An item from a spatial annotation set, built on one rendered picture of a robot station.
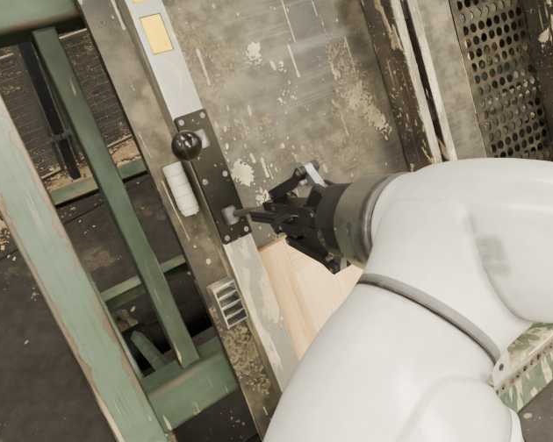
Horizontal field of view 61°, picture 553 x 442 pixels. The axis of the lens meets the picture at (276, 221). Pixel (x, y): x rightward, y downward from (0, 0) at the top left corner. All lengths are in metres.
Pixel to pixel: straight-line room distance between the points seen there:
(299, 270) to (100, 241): 1.98
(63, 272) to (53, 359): 1.68
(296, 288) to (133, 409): 0.31
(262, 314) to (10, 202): 0.39
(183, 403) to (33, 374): 1.53
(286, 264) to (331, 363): 0.52
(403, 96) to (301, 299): 0.42
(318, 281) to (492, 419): 0.58
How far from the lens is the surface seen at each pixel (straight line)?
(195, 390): 0.85
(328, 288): 0.86
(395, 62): 0.92
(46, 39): 0.79
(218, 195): 0.70
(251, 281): 0.75
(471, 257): 0.30
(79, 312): 0.68
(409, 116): 0.93
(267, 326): 0.78
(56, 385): 2.26
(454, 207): 0.31
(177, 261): 2.25
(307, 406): 0.29
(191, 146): 0.58
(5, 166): 0.66
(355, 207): 0.40
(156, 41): 0.72
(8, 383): 2.36
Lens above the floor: 1.87
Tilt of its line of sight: 45 degrees down
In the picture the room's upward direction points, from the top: straight up
